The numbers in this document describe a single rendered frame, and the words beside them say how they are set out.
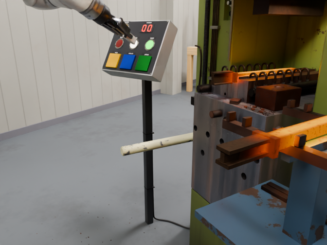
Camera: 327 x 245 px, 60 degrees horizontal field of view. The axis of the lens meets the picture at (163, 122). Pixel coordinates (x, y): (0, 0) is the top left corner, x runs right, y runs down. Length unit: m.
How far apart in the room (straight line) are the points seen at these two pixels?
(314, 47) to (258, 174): 0.70
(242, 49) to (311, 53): 0.31
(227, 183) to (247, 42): 0.63
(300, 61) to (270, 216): 0.88
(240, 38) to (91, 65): 3.02
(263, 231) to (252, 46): 0.87
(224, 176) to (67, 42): 3.10
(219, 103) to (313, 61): 0.55
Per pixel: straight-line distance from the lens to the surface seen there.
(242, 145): 0.44
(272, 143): 0.48
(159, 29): 1.39
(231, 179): 1.08
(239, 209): 0.79
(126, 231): 1.84
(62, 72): 3.83
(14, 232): 2.03
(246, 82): 1.02
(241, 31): 1.32
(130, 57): 1.41
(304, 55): 1.47
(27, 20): 3.60
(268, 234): 0.73
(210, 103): 1.09
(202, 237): 1.39
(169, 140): 1.41
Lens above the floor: 1.16
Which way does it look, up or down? 18 degrees down
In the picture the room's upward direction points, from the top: straight up
